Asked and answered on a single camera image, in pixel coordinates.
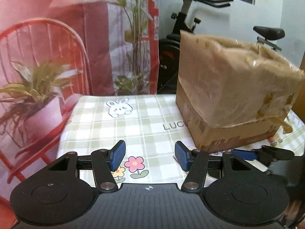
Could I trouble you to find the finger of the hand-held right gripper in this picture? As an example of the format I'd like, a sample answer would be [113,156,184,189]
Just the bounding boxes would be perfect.
[232,145,295,163]

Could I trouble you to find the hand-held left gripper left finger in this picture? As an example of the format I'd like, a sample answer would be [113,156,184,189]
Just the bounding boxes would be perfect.
[49,140,126,194]

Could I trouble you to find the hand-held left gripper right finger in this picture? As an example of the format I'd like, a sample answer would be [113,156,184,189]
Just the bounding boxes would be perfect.
[175,141,253,193]

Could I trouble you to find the cardboard box with plastic liner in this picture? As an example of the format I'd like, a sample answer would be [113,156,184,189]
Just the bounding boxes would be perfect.
[176,30,305,153]

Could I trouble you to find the green checked tablecloth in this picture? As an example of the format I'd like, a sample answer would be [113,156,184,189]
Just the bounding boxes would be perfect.
[56,94,305,189]

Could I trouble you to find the black exercise bike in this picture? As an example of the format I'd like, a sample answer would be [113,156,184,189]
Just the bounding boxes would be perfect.
[157,0,286,94]

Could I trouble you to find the printed backdrop cloth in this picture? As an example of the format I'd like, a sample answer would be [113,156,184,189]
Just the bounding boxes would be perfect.
[0,0,160,220]

